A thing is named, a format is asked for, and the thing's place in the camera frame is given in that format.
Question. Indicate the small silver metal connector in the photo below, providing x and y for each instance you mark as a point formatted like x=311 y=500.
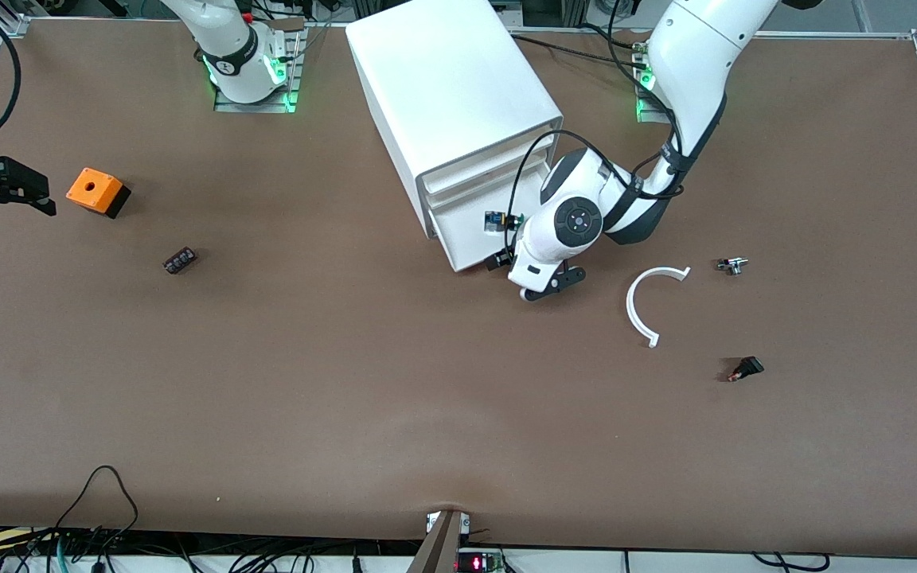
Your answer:
x=733 y=265

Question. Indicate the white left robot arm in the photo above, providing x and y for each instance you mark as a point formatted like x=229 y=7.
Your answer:
x=697 y=64

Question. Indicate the small black terminal block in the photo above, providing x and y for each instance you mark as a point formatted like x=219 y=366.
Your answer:
x=180 y=261

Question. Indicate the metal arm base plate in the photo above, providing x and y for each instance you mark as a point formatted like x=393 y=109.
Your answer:
x=643 y=111
x=255 y=107

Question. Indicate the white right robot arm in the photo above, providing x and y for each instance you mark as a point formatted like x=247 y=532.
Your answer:
x=220 y=16

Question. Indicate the white drawer cabinet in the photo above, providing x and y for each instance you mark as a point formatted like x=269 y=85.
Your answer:
x=442 y=72

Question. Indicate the green push button switch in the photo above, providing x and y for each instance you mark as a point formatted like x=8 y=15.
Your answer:
x=495 y=221

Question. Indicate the device with red display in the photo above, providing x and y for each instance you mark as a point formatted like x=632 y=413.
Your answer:
x=478 y=563

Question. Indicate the small black rocker switch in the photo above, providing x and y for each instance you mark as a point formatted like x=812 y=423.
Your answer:
x=749 y=367

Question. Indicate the brown mounting post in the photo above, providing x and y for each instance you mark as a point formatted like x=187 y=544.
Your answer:
x=436 y=549

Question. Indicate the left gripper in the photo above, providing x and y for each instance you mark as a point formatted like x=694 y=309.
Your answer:
x=504 y=257

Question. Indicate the white curved plastic clamp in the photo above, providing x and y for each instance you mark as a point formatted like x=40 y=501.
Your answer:
x=630 y=306

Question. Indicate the orange button enclosure box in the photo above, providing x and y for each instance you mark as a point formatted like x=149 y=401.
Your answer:
x=92 y=189

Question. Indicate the black left camera bracket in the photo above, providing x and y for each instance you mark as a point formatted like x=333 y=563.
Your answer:
x=554 y=285

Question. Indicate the white plastic drawer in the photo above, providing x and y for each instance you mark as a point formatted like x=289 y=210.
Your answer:
x=466 y=239
x=490 y=162
x=466 y=200
x=474 y=183

